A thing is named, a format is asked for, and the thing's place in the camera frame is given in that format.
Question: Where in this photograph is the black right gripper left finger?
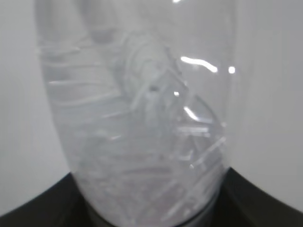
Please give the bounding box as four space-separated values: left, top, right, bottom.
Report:
0 174 107 227

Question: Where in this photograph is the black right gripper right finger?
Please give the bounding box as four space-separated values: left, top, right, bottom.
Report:
193 168 303 227

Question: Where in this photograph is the Nongfu Spring water bottle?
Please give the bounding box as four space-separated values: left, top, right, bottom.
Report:
34 0 237 227

